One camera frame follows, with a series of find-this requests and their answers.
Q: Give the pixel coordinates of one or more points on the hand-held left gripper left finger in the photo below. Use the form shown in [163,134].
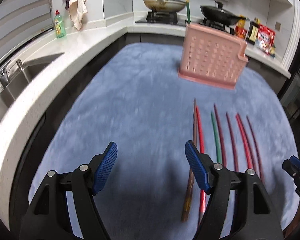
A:
[106,165]

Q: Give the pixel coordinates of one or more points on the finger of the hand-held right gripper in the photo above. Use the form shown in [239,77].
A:
[293,166]

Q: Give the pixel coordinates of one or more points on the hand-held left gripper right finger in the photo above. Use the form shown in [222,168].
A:
[196,165]

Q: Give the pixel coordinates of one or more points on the green chopstick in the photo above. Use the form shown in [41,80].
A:
[215,135]
[188,7]

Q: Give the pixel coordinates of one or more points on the dark red chopstick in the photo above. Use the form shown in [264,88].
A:
[231,137]
[254,142]
[220,135]

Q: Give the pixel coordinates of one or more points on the brown wooden chopstick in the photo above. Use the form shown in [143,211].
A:
[194,122]

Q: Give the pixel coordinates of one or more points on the pink perforated utensil basket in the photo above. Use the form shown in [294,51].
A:
[210,55]

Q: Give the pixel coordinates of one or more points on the blue plush mat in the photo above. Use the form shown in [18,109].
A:
[140,105]

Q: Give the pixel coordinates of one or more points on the small yellow dark container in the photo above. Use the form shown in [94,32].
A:
[273,51]

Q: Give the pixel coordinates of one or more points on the stainless steel sink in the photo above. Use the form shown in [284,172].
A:
[27,75]

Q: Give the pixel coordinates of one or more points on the white kitchen counter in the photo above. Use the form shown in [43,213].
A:
[77,45]

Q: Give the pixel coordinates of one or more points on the red cereal bag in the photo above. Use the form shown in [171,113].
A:
[265,40]

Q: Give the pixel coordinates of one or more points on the chrome faucet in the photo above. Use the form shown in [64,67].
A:
[2,76]

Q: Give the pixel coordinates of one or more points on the dark soy sauce bottle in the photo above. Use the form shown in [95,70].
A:
[253,32]

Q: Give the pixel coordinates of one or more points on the green dish soap bottle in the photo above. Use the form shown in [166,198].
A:
[60,27]

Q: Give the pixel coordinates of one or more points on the yellow snack packet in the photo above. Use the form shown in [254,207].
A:
[241,22]

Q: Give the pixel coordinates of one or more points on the black gas stove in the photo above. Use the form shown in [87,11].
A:
[162,17]

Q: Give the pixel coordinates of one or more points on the black frying pan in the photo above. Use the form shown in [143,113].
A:
[215,13]

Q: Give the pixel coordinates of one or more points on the beige wok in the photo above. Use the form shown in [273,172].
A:
[165,7]

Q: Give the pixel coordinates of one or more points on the white pink-edged towel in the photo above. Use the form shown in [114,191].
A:
[77,5]

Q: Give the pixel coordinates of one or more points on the window blinds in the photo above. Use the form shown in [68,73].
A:
[15,17]

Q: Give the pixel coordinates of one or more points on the wall outlet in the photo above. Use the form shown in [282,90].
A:
[278,26]

